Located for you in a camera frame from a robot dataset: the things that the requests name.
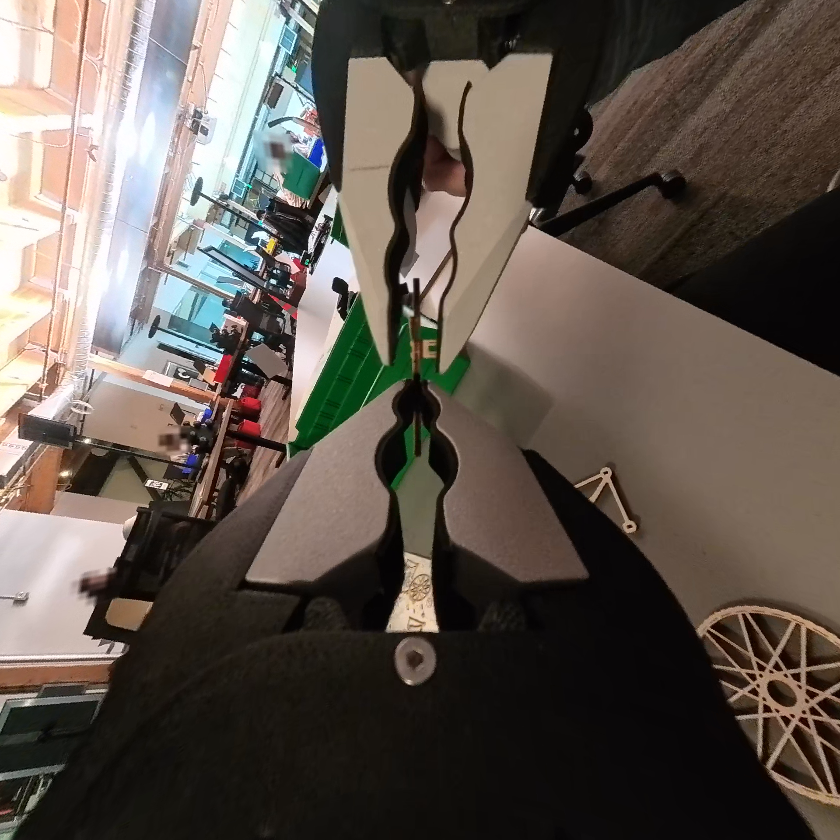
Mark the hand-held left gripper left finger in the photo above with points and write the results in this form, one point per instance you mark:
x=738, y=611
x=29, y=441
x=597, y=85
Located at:
x=321, y=512

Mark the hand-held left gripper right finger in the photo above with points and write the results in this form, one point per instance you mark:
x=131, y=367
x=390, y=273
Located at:
x=512, y=518

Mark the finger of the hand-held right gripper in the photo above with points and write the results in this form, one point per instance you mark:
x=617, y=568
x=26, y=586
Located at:
x=367, y=131
x=505, y=144

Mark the curved wooden fender part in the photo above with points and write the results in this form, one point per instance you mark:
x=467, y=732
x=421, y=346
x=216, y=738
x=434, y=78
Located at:
x=430, y=348

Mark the person's right hand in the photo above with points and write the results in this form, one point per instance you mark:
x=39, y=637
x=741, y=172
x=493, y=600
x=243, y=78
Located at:
x=446, y=174

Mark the blue bin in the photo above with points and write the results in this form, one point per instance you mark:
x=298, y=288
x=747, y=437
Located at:
x=317, y=153

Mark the small green bin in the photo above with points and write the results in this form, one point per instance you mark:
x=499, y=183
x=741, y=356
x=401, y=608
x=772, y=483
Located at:
x=303, y=176

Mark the black office chair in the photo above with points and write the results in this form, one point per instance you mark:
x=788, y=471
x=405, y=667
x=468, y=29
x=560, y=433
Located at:
x=610, y=197

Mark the paper instruction booklet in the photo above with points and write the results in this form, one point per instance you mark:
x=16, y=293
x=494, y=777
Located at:
x=413, y=590

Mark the green plastic bin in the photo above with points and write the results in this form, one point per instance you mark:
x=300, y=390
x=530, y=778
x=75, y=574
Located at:
x=348, y=380

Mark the black monitor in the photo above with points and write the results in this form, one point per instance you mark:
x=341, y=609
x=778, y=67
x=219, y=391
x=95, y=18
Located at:
x=44, y=431

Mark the wooden spoked wheel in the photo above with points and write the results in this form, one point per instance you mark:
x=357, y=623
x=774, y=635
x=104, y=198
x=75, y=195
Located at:
x=781, y=695

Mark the wooden triangle frame part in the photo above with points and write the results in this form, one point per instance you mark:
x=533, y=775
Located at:
x=607, y=495

